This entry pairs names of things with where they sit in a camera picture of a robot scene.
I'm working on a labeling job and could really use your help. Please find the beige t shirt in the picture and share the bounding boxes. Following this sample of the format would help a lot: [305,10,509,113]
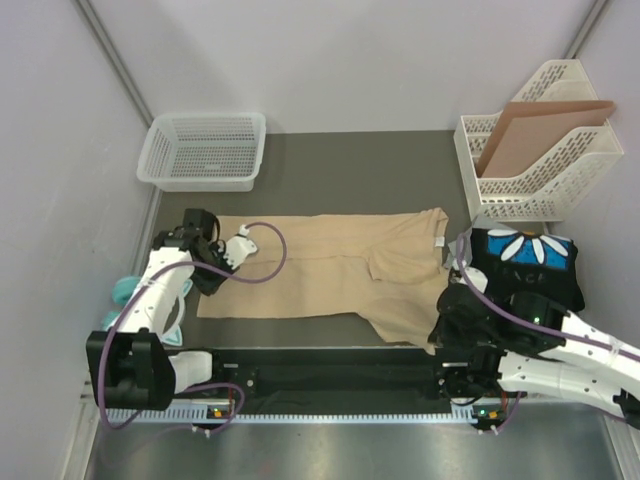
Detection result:
[197,208,449,354]

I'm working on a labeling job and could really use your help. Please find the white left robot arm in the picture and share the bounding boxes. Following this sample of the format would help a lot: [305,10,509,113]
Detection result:
[86,209,233,410]

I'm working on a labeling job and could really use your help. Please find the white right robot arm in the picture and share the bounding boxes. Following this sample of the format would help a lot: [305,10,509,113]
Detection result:
[430,283,639,428]

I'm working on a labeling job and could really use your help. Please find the grey t shirt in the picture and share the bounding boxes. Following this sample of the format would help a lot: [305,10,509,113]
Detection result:
[442,213,516,274]

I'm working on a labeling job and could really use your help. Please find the black daisy print t shirt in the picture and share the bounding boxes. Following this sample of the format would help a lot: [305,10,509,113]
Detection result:
[468,228,585,313]

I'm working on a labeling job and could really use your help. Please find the white perforated plastic basket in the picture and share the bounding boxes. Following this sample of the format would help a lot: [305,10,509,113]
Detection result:
[136,112,267,193]

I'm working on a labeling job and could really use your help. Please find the teal cat ear headphones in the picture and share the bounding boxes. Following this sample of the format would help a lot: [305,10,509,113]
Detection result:
[101,276,194,347]

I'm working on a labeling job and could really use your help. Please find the cream plastic file organizer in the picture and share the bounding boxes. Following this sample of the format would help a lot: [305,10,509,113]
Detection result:
[454,60,624,222]

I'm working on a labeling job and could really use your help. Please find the brown cardboard folder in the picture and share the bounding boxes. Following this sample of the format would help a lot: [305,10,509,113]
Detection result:
[476,100,616,178]

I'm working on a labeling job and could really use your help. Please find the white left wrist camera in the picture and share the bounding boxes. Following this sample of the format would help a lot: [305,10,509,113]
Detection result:
[222,225,258,270]

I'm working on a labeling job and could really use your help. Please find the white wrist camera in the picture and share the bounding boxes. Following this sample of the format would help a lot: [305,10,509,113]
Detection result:
[222,225,258,270]
[448,267,488,293]

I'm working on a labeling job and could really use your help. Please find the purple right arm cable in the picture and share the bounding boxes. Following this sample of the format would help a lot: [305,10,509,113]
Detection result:
[455,230,640,434]

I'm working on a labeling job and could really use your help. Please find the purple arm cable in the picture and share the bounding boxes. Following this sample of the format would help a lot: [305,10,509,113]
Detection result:
[455,230,640,434]
[97,222,289,431]

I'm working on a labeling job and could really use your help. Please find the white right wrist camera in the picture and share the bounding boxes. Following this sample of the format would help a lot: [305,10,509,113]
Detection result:
[448,267,488,293]

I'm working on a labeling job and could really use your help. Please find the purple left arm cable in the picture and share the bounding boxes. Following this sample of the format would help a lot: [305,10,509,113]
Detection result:
[97,222,289,431]

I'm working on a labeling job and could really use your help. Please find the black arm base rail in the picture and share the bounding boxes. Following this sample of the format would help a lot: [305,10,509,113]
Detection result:
[207,346,504,400]

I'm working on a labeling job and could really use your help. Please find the grey slotted cable duct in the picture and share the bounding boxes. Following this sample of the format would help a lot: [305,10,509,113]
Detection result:
[99,403,501,426]

